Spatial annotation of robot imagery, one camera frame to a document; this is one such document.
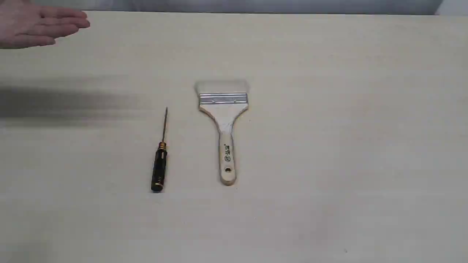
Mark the wide wooden paint brush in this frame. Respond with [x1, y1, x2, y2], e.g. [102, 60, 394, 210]
[195, 80, 250, 186]

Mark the black gold precision screwdriver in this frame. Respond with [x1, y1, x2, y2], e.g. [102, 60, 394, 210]
[151, 107, 168, 193]

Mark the open human hand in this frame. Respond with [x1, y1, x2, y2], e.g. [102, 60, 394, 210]
[0, 0, 90, 49]

